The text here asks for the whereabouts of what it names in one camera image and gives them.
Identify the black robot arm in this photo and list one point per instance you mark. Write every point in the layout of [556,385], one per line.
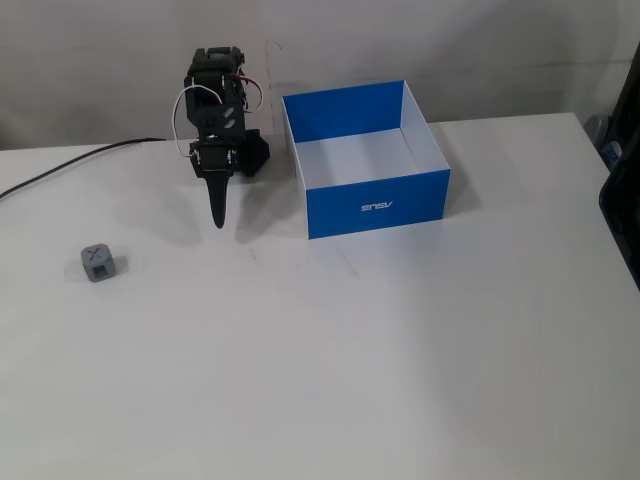
[212,75]

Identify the black plastic hard case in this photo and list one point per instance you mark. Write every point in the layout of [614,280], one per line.
[625,225]

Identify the blue and white cardboard box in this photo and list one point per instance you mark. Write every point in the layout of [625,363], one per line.
[375,210]

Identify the gray cube block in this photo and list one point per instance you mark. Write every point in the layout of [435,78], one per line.
[97,262]

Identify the gray plastic object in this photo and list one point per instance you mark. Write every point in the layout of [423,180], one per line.
[597,127]

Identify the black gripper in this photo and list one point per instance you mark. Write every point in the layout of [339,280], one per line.
[214,159]

